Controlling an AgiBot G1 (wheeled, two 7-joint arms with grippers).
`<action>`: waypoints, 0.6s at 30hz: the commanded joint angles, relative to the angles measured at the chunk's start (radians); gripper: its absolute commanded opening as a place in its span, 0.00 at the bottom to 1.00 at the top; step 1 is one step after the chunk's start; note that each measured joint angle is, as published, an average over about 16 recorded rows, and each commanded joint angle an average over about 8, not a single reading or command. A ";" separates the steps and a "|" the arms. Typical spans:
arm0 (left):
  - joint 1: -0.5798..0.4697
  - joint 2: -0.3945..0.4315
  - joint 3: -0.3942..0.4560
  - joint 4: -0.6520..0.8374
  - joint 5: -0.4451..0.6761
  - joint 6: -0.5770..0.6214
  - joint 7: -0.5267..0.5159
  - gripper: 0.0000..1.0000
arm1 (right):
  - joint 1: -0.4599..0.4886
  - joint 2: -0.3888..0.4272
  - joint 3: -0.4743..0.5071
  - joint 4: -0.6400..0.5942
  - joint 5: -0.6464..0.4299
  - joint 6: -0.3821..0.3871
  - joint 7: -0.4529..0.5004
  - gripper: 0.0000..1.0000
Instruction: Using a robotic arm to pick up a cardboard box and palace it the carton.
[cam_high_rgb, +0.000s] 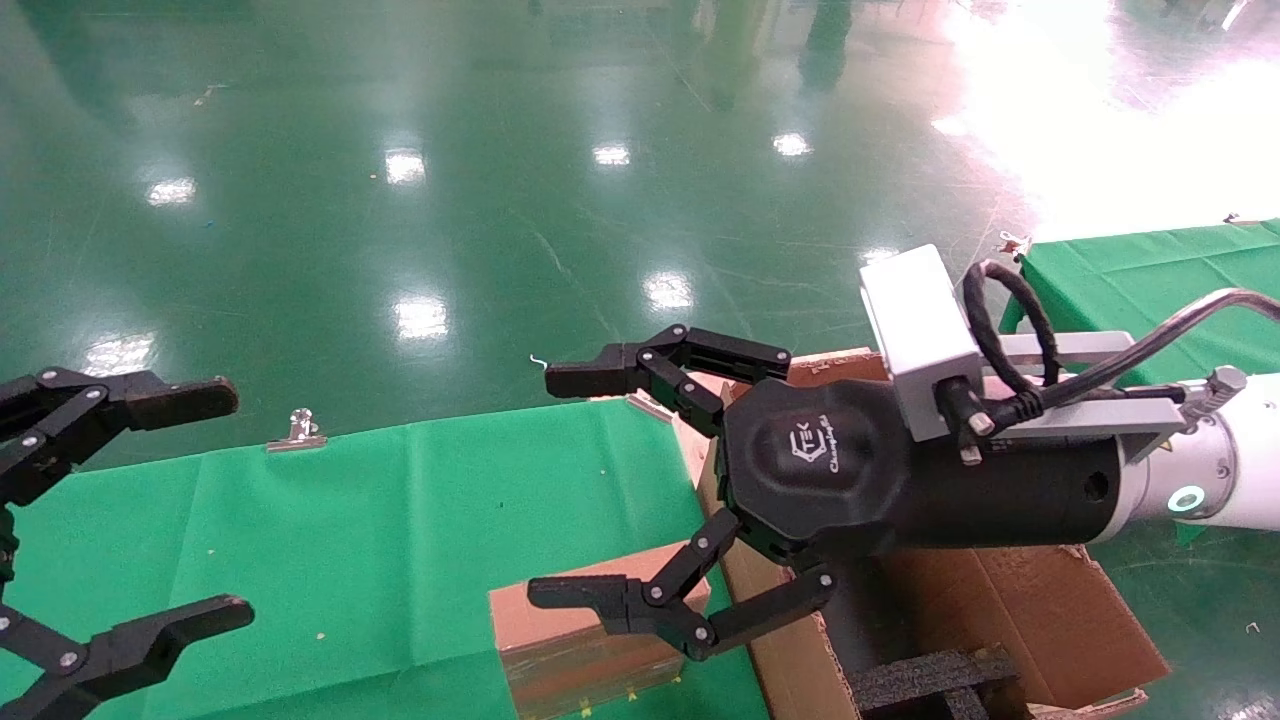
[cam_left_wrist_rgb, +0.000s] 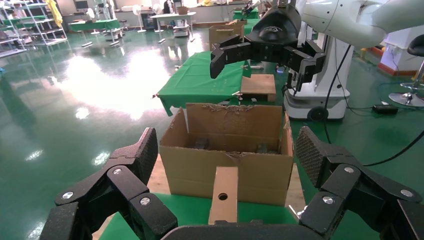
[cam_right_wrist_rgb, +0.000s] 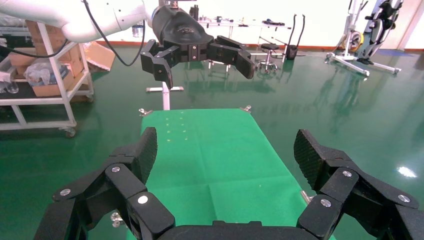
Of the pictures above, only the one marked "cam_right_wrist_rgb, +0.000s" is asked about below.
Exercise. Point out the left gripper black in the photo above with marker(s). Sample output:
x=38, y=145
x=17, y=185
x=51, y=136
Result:
x=182, y=33

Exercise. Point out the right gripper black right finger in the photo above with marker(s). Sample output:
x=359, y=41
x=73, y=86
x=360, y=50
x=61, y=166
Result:
x=341, y=188

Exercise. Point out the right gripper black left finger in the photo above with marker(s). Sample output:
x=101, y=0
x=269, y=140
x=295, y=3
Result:
x=126, y=185

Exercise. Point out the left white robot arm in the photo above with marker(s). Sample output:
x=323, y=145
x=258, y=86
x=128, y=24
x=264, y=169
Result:
x=82, y=20

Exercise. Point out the flat cardboard sheet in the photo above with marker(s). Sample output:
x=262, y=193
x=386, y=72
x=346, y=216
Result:
x=99, y=56

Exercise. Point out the black box with tubes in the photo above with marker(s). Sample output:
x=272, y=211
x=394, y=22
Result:
x=291, y=52

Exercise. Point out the low brown cardboard box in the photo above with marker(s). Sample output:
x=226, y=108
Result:
x=49, y=90

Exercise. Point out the stacked brown cardboard box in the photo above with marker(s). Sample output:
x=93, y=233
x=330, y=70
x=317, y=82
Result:
x=59, y=38

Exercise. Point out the wide brown cardboard box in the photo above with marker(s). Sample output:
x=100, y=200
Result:
x=20, y=59

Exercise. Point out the silver binder clip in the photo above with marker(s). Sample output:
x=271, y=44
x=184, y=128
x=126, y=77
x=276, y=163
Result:
x=306, y=197
x=116, y=219
x=246, y=108
x=144, y=112

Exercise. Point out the black bottle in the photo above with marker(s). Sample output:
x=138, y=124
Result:
x=194, y=12

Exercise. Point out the clear glass jar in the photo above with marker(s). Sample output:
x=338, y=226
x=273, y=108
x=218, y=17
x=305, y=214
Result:
x=137, y=31

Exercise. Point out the black round stool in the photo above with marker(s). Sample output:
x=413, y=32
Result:
x=270, y=46

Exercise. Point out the creased green table cloth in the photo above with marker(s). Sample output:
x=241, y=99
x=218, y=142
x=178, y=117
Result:
x=215, y=159

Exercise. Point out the white metal cart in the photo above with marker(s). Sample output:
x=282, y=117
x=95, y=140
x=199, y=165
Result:
x=61, y=89

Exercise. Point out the clear plastic bag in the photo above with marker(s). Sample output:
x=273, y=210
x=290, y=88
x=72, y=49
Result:
x=39, y=73

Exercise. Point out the clear glass cup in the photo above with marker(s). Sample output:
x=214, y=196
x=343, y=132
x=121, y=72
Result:
x=11, y=86

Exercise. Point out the black white exercise machine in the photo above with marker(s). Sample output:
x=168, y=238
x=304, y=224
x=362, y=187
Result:
x=381, y=20

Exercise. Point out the white metal table frame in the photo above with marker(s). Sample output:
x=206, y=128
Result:
x=165, y=99

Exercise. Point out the white frame with yellow wheel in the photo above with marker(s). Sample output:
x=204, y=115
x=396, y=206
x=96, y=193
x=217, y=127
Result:
x=353, y=40

